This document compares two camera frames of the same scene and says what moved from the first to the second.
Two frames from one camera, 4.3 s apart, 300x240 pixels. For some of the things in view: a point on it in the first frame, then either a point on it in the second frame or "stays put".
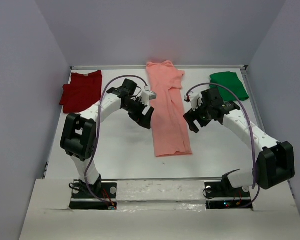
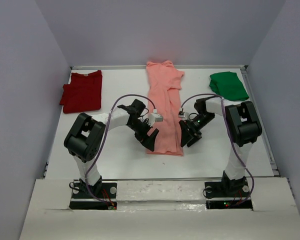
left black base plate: [102, 190] stays put
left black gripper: [143, 121] -> [147, 142]
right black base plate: [224, 189] stays put
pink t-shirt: [170, 133] stays put
